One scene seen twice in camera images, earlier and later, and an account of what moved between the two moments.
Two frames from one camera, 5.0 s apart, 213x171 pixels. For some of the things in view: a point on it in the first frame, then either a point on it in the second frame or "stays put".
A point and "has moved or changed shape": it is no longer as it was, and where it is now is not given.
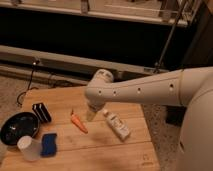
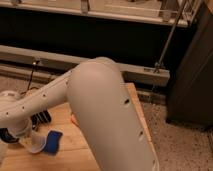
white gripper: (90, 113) → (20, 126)
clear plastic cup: (30, 147) has moved or changed shape
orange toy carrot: (77, 122) stays put
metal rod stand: (158, 65) stays put
